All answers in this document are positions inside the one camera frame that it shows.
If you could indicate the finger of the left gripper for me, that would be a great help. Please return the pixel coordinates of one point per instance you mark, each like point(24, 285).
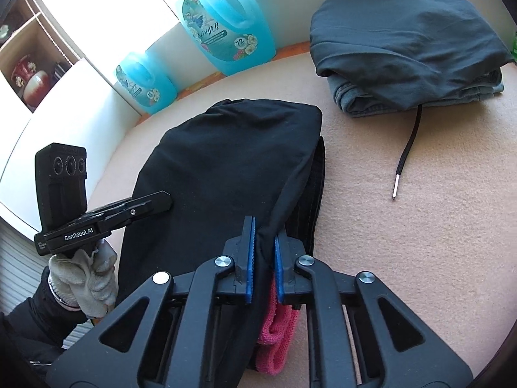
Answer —
point(121, 213)

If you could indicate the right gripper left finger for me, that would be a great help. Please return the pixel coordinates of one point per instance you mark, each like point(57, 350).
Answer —
point(164, 333)

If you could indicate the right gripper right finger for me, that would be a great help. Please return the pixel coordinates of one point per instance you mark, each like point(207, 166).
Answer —
point(360, 333)

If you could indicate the black pants pink waistband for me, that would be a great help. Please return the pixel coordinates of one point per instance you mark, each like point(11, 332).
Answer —
point(263, 158)

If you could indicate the left black sleeve forearm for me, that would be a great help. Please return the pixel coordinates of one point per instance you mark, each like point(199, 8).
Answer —
point(32, 337)

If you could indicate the left white gloved hand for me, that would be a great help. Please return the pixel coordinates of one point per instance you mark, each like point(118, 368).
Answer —
point(85, 282)

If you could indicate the red white ceramic jar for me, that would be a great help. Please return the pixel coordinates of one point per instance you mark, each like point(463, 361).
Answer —
point(33, 82)

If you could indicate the small blue detergent jug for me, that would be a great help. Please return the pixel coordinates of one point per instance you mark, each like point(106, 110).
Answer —
point(146, 82)

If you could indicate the wooden shelf cabinet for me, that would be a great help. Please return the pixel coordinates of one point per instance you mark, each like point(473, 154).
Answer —
point(34, 54)

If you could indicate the beige towel mat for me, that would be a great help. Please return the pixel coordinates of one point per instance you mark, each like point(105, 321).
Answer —
point(430, 208)

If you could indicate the large blue detergent jug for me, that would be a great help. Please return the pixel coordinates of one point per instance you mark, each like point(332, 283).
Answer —
point(232, 34)

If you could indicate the orange floral bed sheet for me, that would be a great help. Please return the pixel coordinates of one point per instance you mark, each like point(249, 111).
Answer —
point(289, 76)

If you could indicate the folded grey pants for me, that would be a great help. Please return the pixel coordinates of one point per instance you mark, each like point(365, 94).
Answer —
point(357, 102)

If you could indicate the folded dark navy pants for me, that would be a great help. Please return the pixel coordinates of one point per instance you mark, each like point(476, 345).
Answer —
point(442, 44)

